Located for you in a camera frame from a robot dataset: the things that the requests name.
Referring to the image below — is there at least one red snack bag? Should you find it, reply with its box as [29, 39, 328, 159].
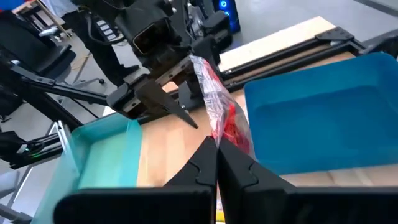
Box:
[189, 55, 256, 159]

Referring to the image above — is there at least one blue plastic bin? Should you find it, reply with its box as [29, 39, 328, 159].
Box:
[244, 52, 398, 175]

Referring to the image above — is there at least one black office chair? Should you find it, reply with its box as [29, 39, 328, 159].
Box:
[0, 11, 105, 86]

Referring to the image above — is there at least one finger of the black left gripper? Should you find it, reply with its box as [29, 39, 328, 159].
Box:
[136, 77, 199, 129]
[178, 73, 206, 109]

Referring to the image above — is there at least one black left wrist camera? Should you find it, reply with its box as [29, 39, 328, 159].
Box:
[114, 6, 185, 60]

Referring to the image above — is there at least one teal translucent plastic bin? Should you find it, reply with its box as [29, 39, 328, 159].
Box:
[30, 113, 144, 224]

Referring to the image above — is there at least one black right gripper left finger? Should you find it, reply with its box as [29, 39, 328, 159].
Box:
[53, 136, 218, 224]

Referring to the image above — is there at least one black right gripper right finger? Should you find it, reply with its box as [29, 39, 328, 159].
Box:
[217, 138, 398, 224]

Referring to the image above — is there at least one person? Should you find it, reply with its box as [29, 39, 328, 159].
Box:
[40, 0, 141, 87]

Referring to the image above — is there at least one silver metal bracket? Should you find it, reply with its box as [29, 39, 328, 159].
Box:
[53, 120, 73, 147]

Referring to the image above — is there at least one black computer with blue light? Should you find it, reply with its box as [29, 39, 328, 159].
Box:
[212, 0, 242, 34]

